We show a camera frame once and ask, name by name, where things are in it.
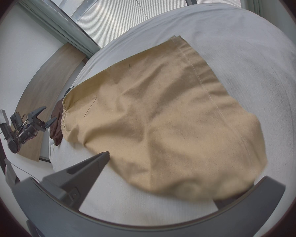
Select window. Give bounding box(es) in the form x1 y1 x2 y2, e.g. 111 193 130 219
32 0 243 51

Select brown shorts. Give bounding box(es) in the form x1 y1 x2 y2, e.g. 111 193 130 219
50 99 64 146

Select bed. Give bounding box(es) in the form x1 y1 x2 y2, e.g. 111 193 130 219
15 3 296 225

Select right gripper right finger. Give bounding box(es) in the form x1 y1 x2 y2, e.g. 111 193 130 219
213 182 257 209

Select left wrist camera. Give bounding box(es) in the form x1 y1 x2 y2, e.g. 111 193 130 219
10 113 23 126

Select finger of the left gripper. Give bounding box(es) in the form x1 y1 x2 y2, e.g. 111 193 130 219
43 118 57 130
28 106 46 120

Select tan shorts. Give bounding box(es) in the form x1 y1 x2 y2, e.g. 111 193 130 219
61 35 268 203

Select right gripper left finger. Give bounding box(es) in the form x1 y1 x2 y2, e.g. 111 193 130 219
42 152 110 207

